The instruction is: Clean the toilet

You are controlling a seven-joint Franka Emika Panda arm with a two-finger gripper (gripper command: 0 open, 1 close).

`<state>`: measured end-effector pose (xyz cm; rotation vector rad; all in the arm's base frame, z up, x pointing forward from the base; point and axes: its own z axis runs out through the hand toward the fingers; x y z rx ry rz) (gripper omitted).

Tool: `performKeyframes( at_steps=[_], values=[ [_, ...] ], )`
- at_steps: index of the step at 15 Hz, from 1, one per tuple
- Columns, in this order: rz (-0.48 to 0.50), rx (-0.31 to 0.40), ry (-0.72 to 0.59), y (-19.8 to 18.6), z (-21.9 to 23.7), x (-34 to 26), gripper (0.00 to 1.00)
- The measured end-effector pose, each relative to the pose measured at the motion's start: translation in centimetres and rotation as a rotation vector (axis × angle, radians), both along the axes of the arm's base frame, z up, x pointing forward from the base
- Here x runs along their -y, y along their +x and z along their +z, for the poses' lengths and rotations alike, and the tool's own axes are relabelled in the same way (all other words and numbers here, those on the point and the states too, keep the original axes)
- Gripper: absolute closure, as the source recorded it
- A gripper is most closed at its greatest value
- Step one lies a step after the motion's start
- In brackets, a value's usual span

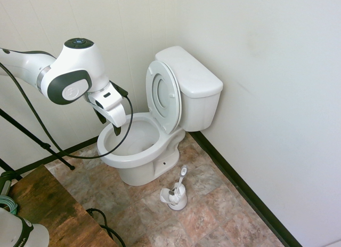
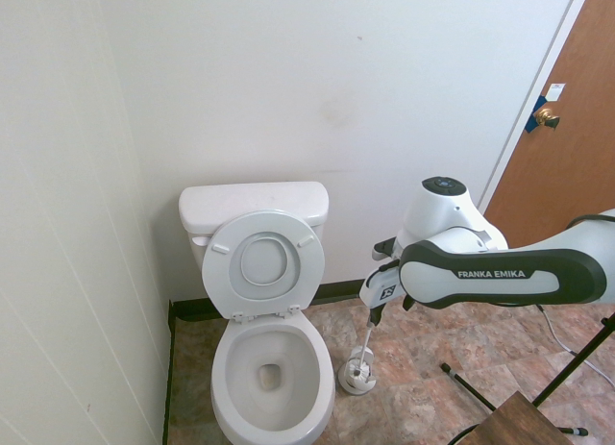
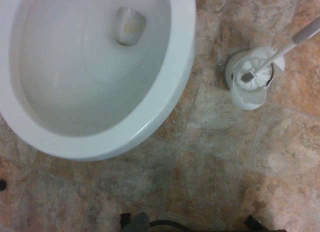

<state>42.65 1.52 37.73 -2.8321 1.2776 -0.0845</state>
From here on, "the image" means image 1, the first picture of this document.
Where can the dark green cylindrical object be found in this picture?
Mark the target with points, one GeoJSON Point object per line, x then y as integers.
{"type": "Point", "coordinates": [6, 183]}

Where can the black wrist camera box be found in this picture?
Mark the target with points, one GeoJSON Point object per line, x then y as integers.
{"type": "Point", "coordinates": [120, 90]}

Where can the white toilet tank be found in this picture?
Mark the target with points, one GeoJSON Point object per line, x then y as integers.
{"type": "Point", "coordinates": [199, 111]}

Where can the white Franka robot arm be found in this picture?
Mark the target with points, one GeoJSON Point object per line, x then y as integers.
{"type": "Point", "coordinates": [80, 60]}

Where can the white toilet brush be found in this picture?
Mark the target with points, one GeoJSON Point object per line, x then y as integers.
{"type": "Point", "coordinates": [181, 176]}

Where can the white toilet tank lid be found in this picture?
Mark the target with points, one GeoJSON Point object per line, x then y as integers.
{"type": "Point", "coordinates": [191, 71]}

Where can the black baseboard strip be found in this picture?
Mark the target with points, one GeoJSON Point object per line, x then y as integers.
{"type": "Point", "coordinates": [77, 148]}
{"type": "Point", "coordinates": [239, 180]}

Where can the white toilet seat cover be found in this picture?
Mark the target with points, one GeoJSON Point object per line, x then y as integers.
{"type": "Point", "coordinates": [163, 92]}

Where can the white toilet brush holder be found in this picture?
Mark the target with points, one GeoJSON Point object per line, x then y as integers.
{"type": "Point", "coordinates": [181, 201]}

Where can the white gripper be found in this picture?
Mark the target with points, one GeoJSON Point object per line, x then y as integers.
{"type": "Point", "coordinates": [113, 104]}

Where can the black camera tripod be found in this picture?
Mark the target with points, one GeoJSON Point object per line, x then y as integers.
{"type": "Point", "coordinates": [40, 143]}

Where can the white toilet bowl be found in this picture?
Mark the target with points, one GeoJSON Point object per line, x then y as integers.
{"type": "Point", "coordinates": [138, 164]}

